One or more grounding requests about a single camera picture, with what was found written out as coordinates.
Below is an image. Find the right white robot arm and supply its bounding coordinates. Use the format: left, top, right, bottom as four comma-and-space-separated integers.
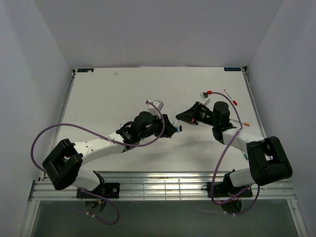
176, 101, 293, 197

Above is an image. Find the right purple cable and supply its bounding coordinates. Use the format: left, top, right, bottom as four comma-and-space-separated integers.
211, 91, 260, 216

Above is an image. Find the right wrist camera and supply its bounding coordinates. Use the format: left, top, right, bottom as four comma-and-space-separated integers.
200, 90, 212, 106

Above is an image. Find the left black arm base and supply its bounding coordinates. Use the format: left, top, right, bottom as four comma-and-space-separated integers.
76, 183, 120, 199

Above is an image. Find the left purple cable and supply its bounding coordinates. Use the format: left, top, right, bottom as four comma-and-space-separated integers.
31, 100, 165, 225

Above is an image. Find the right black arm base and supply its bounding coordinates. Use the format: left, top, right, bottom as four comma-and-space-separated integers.
201, 182, 253, 198

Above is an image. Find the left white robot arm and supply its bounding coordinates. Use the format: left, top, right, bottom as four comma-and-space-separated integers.
42, 112, 177, 198

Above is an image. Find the right blue corner label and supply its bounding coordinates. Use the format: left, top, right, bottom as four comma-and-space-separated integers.
224, 67, 241, 72

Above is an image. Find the left blue corner label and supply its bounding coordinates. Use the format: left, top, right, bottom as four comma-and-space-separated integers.
77, 68, 94, 73

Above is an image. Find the blue corner label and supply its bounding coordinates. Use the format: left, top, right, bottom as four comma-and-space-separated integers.
224, 67, 241, 72
77, 68, 94, 73

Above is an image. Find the red capped marker pen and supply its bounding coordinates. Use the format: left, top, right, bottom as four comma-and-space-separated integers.
224, 89, 238, 106

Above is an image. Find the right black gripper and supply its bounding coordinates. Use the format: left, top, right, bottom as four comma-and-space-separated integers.
176, 101, 218, 127

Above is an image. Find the purple cable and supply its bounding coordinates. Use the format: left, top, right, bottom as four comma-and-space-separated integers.
211, 91, 260, 216
31, 100, 165, 225

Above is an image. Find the orange capped marker pen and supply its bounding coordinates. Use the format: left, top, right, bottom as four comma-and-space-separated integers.
230, 118, 250, 127

